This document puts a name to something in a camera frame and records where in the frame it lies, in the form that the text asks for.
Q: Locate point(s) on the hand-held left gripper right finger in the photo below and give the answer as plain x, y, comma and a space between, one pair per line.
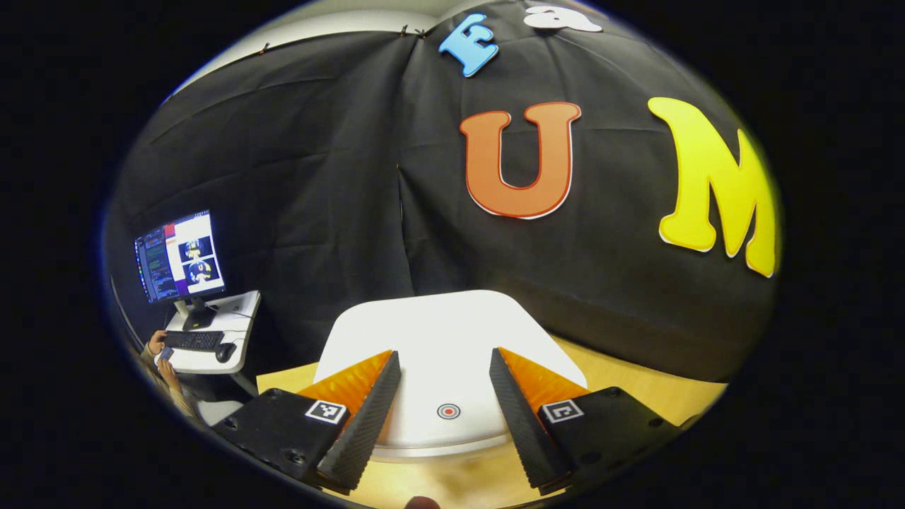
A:
527, 431

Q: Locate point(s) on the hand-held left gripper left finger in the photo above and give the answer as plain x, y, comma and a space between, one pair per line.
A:
368, 424

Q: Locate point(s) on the white desktop garbage bin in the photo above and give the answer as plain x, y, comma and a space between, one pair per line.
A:
445, 339

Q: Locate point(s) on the wooden desktop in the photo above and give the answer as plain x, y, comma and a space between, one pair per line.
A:
636, 396

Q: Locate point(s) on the black computer mouse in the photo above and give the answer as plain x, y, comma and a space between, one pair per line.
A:
225, 353

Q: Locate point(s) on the white side table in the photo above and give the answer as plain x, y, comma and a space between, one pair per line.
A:
237, 311

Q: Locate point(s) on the black keyboard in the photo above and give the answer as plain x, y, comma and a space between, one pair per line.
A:
194, 340

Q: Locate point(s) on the black backdrop cloth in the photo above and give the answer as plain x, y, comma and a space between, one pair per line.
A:
318, 177

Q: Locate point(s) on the computer monitor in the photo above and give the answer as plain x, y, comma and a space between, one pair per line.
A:
180, 254

